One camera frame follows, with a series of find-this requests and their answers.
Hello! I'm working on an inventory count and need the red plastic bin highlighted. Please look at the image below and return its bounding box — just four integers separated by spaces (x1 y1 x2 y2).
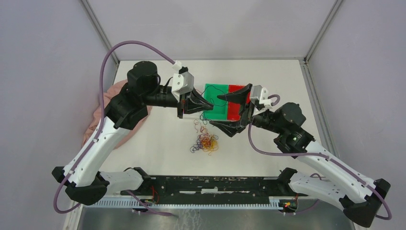
227 85 245 121

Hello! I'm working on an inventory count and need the coloured wire bundle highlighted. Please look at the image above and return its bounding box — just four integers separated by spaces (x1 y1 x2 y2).
190 120 220 156

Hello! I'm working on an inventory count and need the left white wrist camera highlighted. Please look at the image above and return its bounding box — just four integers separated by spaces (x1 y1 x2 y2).
171 71 194 95

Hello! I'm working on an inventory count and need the pink cloth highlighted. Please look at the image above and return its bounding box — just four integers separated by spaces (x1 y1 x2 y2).
82 80 153 150

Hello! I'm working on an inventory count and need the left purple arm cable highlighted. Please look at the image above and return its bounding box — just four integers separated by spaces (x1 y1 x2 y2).
53 40 183 214

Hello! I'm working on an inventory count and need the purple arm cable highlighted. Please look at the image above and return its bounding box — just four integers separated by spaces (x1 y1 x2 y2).
53 40 183 214
247 93 393 221

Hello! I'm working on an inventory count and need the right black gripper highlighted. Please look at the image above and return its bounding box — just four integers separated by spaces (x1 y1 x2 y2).
209 83 285 137

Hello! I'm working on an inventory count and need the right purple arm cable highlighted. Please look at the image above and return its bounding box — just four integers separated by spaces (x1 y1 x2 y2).
247 93 393 221

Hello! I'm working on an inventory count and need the green plastic bin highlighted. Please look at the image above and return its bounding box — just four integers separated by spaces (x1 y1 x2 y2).
203 83 228 120

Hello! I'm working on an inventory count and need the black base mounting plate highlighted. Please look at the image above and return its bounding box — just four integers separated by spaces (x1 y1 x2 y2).
132 175 298 205

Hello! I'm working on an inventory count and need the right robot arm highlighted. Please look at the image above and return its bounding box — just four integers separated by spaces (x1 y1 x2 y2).
213 84 390 228

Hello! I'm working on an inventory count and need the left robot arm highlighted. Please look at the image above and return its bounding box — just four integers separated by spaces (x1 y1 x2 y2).
52 61 214 205

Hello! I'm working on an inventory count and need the dark blue wire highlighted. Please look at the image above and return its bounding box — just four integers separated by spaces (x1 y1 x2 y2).
198 92 227 126

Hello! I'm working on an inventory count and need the white slotted cable duct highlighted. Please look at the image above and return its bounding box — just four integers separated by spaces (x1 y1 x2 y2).
86 197 282 211

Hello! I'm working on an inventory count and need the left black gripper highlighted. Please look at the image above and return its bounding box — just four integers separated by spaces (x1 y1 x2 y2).
143 85 214 119

